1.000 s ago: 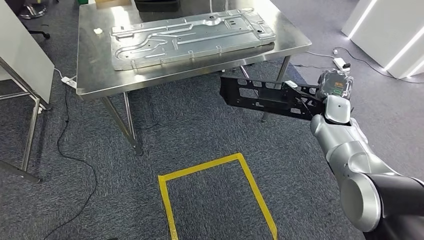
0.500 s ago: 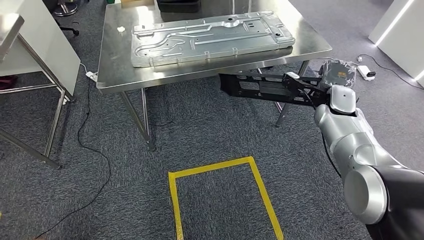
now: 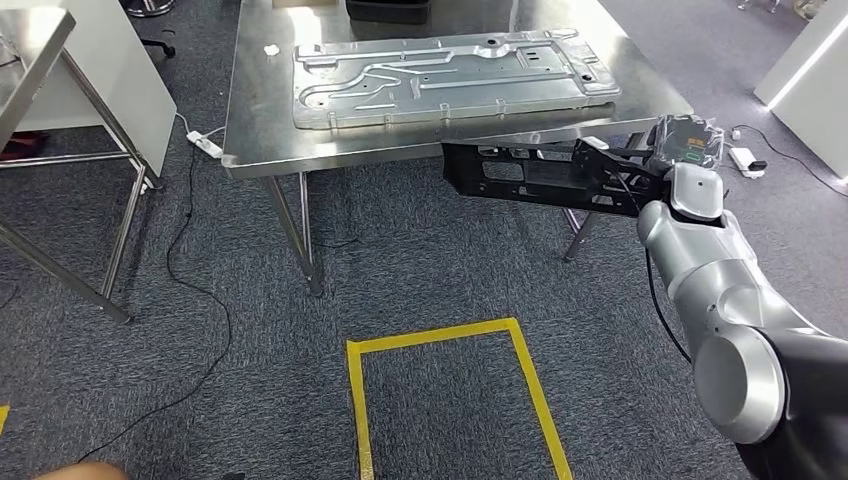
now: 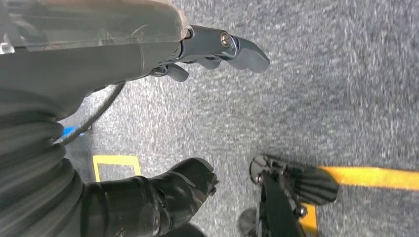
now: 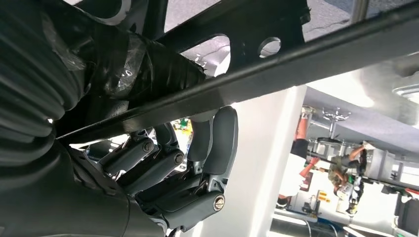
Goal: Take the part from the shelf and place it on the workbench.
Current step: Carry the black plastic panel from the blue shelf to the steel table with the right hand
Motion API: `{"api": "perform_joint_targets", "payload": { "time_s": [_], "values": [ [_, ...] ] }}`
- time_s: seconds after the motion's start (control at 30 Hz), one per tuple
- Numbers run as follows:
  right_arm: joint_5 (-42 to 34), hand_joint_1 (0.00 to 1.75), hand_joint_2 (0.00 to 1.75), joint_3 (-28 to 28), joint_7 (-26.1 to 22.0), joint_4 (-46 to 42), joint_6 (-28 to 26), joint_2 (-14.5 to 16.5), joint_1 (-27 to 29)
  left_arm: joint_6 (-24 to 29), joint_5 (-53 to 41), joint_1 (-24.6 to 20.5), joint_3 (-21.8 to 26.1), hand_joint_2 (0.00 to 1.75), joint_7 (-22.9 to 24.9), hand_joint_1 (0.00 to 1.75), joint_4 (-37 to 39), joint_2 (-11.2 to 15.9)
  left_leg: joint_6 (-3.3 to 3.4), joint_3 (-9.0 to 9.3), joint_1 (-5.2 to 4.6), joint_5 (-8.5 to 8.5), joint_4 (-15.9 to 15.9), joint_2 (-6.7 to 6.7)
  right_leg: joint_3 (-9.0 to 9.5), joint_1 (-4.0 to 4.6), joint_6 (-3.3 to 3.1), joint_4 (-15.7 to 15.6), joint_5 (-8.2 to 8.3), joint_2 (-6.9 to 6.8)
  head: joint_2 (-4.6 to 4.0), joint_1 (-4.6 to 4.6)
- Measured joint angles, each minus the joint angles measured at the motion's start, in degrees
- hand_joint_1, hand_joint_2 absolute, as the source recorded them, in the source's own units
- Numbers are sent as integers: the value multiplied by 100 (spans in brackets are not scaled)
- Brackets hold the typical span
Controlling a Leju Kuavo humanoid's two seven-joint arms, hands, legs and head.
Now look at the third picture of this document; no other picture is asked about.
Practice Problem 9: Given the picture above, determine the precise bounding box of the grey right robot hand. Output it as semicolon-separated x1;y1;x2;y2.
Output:
645;113;727;177

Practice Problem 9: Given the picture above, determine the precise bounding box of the long black plastic part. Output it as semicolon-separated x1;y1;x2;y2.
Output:
441;140;670;219

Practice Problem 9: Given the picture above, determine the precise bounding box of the stainless steel workbench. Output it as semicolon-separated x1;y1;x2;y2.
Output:
221;0;696;299

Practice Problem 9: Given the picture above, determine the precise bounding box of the white pillar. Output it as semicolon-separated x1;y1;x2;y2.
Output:
753;0;848;181

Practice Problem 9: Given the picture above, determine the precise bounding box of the stamped sheet metal panel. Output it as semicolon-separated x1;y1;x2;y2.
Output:
291;27;623;131

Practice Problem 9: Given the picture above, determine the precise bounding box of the black zip case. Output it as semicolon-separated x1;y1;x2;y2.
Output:
344;0;432;26

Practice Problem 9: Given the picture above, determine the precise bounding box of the white power strip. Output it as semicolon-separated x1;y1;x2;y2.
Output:
185;130;225;160

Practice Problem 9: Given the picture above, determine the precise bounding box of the chrome round stool base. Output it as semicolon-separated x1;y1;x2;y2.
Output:
122;0;177;19

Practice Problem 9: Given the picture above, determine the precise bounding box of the white cabinet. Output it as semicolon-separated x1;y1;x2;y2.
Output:
16;0;179;179

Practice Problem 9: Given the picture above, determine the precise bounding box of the stainless steel side table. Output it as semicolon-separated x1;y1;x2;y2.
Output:
0;6;164;326

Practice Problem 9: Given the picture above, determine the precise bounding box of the red object under table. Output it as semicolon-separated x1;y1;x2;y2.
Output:
0;131;51;162

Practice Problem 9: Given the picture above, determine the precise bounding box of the person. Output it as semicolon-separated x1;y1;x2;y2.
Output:
31;461;130;480

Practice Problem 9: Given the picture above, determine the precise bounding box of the black floor cable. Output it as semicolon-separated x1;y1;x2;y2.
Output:
78;146;234;465

